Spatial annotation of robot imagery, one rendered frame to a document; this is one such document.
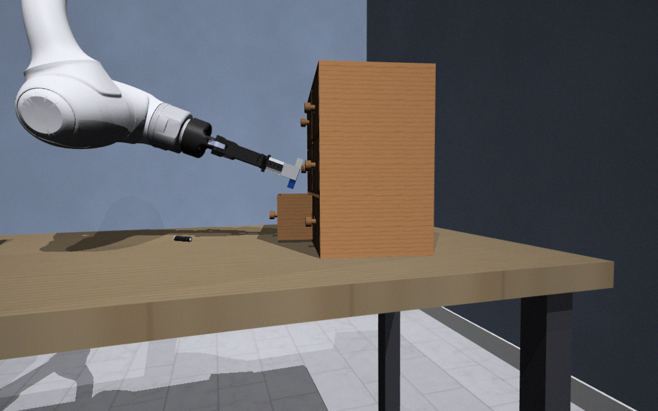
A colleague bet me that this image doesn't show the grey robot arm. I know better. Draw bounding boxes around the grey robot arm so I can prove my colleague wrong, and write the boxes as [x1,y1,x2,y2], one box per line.
[15,0,193,154]

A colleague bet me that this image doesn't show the white and blue eraser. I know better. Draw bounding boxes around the white and blue eraser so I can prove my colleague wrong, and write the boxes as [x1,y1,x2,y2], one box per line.
[287,158,303,189]

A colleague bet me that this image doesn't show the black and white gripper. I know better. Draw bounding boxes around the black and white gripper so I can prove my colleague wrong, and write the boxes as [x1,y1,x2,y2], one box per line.
[180,118,300,180]

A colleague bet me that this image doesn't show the brown wooden drawer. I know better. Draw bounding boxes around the brown wooden drawer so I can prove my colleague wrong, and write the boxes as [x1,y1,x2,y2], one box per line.
[301,112,312,146]
[270,194,312,240]
[306,195,320,253]
[301,146,312,190]
[304,69,319,137]
[305,135,319,191]

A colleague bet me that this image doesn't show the brown wooden chest of drawers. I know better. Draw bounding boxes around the brown wooden chest of drawers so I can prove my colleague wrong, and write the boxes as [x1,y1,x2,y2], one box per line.
[307,60,436,259]

